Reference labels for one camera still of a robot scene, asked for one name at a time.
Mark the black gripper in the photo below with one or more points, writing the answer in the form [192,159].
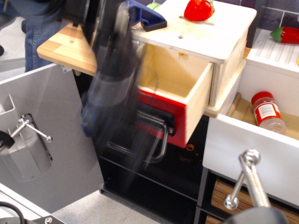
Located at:
[109,106]

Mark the black metal drawer handle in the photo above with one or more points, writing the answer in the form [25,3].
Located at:
[147,138]

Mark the red front wooden drawer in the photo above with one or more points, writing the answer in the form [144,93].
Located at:
[176,83]

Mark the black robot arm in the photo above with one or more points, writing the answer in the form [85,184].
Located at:
[113,46]

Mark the white wooden box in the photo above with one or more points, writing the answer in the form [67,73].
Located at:
[214,39]

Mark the grey cabinet door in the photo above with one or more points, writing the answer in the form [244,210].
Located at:
[51,96]

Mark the wooden counter board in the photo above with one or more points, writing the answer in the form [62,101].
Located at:
[70,49]

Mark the silver clamp screw left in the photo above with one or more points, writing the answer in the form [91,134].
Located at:
[26,124]

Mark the silver clamp screw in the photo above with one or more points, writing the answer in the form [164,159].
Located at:
[26,124]
[248,161]

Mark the dark round stove knob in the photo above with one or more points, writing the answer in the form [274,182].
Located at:
[192,154]

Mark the black cabinet with shelves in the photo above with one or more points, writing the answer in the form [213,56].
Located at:
[193,194]

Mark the blue Irwin bar clamp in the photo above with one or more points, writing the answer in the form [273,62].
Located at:
[149,19]

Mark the person in blue jeans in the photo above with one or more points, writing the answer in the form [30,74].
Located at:
[43,20]

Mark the green toy vegetable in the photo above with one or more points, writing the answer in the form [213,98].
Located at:
[154,5]

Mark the red toy bell pepper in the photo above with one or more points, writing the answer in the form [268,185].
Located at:
[199,10]

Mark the silver clamp screw right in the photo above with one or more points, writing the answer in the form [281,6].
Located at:
[248,161]

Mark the red lid spice bottle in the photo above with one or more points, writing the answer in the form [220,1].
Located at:
[267,113]

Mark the white sink unit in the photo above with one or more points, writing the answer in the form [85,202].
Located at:
[272,67]

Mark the red toy chili pepper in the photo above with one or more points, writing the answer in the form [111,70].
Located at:
[286,35]

